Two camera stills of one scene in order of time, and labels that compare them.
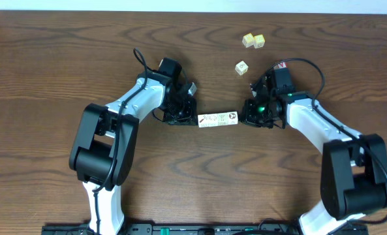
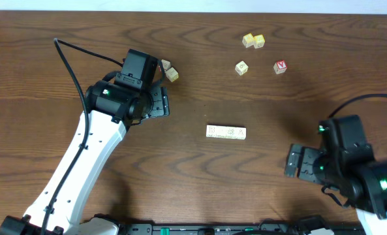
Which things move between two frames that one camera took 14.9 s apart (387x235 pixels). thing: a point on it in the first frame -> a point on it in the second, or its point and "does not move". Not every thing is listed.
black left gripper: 183,113 -> 160,102
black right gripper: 247,117 -> 307,169
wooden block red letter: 282,65 does not move
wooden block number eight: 213,120 -> 220,132
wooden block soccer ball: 233,118 -> 241,133
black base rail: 201,229 does not move
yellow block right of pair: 259,41 does not move
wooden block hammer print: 203,120 -> 211,130
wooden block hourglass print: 223,119 -> 231,132
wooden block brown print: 241,68 does not move
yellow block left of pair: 248,40 does not move
